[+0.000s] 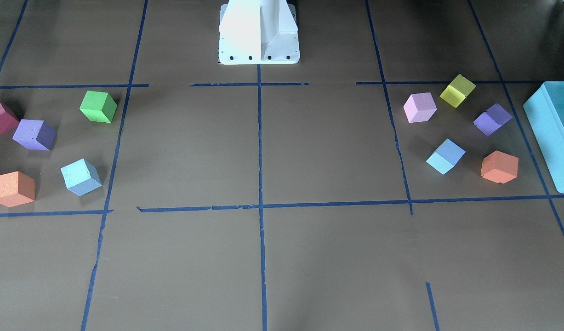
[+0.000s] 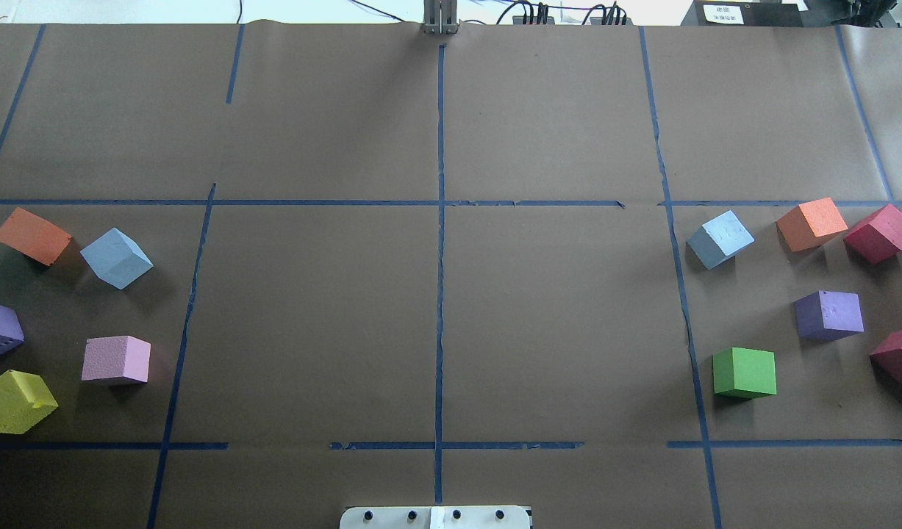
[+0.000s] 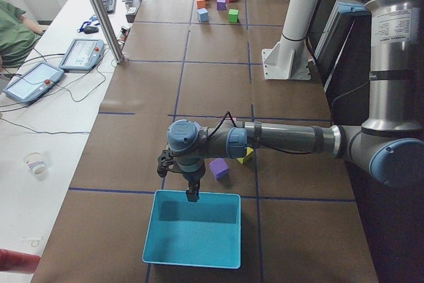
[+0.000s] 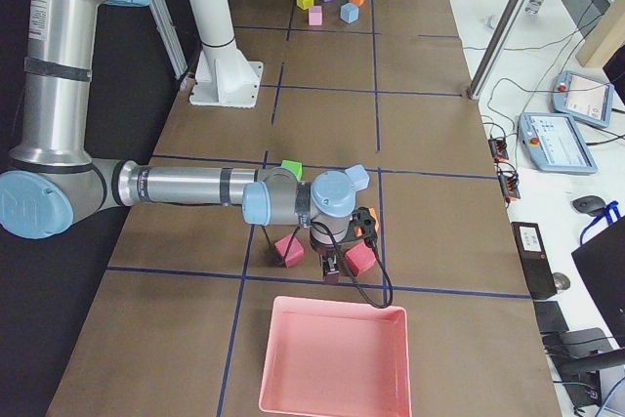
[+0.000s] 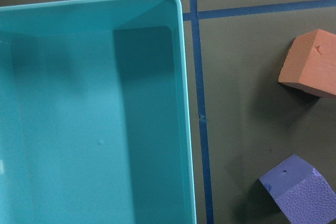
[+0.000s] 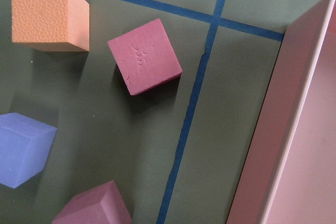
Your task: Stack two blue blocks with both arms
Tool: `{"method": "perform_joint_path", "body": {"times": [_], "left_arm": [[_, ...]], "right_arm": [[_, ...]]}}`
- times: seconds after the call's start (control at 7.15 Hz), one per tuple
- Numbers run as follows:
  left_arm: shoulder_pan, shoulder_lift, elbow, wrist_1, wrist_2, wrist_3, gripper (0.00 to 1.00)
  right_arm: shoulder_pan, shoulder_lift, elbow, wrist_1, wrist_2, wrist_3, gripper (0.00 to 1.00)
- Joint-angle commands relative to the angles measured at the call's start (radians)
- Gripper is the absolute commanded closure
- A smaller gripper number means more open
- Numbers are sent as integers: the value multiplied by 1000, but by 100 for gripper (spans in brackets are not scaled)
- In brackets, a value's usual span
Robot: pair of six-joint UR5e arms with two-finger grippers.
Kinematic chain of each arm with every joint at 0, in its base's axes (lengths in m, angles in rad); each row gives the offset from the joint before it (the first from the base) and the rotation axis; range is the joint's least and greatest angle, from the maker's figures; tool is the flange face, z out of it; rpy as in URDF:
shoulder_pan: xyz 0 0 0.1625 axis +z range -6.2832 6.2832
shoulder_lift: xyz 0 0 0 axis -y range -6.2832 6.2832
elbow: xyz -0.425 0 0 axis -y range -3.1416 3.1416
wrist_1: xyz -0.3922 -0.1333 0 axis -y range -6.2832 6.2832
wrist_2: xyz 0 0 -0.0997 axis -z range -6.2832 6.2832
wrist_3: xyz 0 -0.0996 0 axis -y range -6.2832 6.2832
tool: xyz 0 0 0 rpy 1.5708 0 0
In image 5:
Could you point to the teal plastic bin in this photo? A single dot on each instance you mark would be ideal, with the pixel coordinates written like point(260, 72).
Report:
point(95, 121)

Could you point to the orange foam block left side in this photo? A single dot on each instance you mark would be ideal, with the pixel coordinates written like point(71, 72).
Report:
point(310, 64)

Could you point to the purple foam block left side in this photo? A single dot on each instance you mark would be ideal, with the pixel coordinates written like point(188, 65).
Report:
point(300, 191)

